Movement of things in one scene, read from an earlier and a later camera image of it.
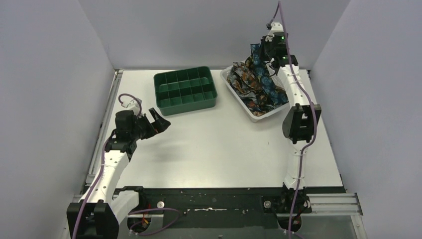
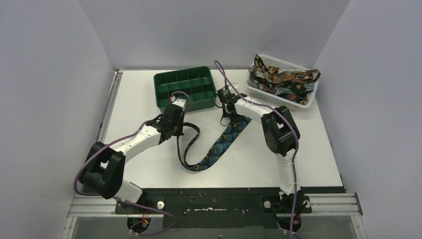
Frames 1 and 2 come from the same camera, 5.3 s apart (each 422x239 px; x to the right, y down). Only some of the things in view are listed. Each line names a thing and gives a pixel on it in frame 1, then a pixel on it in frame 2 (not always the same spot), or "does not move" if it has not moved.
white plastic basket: x=243 y=102 -> x=275 y=99
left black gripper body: x=151 y=124 -> x=176 y=128
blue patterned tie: x=272 y=90 -> x=234 y=127
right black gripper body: x=266 y=50 -> x=229 y=114
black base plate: x=233 y=207 does not move
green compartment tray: x=184 y=90 does not move
